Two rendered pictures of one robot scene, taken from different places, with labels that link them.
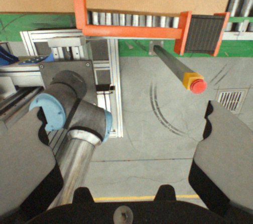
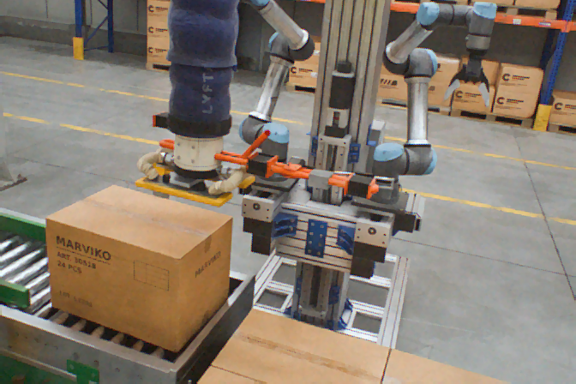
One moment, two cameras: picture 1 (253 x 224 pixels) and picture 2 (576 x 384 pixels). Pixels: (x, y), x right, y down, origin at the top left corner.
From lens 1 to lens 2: 2.16 m
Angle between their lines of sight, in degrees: 44
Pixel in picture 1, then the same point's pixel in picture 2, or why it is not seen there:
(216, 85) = not seen: hidden behind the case
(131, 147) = not seen: hidden behind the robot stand
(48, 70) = (282, 184)
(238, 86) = not seen: hidden behind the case
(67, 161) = (266, 99)
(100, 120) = (245, 125)
